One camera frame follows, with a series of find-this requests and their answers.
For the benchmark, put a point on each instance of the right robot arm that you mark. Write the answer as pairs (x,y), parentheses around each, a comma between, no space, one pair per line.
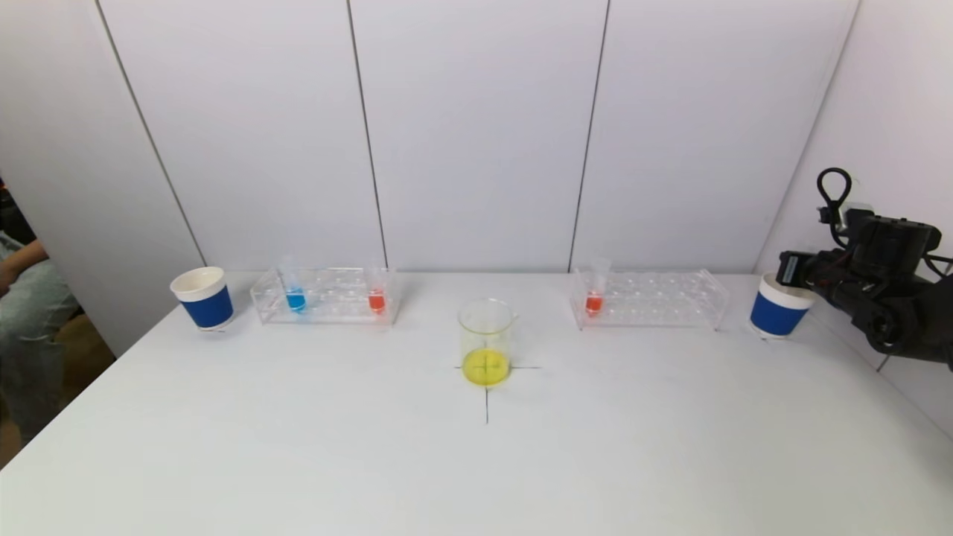
(901,298)

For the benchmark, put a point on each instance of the clear acrylic test tube rack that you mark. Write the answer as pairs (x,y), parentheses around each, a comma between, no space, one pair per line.
(655,305)
(335,307)

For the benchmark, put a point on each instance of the blue and white paper cup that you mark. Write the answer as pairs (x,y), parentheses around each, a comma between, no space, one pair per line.
(778,316)
(208,307)

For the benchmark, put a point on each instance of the test tube with red pigment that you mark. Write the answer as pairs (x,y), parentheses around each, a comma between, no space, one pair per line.
(593,303)
(377,301)

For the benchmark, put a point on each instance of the clear glass beaker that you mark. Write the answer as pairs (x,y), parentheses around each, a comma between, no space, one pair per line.
(487,366)

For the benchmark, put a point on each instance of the test tube with blue pigment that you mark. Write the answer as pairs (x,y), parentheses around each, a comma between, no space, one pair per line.
(296,300)

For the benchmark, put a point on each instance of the person in grey trousers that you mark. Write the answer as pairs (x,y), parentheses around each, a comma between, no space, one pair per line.
(30,313)

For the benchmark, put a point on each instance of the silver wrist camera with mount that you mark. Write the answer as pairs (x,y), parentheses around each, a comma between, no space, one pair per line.
(856,212)

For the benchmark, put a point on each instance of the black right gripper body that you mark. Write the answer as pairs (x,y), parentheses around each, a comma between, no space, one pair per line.
(790,269)

